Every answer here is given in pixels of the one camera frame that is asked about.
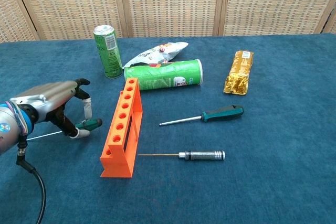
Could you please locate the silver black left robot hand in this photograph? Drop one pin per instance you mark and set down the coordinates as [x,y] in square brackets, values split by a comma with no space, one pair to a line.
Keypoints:
[50,93]

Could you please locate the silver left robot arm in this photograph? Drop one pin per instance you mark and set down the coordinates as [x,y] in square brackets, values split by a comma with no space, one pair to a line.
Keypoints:
[9,127]

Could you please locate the orange tool rack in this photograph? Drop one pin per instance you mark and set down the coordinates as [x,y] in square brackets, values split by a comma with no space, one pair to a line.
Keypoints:
[118,155]

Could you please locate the silver metal precision screwdriver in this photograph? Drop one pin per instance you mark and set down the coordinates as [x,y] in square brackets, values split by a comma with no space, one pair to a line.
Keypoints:
[204,155]

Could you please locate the green drink can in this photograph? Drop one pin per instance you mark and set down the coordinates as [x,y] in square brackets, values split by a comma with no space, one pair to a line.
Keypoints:
[108,51]

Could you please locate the green chips tube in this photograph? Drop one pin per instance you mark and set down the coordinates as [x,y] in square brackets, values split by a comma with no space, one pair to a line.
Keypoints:
[162,75]

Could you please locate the white snack bag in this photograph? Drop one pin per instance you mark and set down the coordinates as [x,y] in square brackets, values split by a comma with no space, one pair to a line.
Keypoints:
[162,52]

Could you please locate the woven bamboo folding screen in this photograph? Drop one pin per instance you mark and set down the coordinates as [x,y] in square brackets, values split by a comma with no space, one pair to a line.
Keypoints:
[170,1]

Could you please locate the gold foil snack packet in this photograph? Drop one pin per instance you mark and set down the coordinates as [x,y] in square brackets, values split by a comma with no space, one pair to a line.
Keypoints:
[239,74]

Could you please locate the blue felt table cover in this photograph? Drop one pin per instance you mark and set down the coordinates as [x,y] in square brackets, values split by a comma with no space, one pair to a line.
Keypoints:
[236,182]

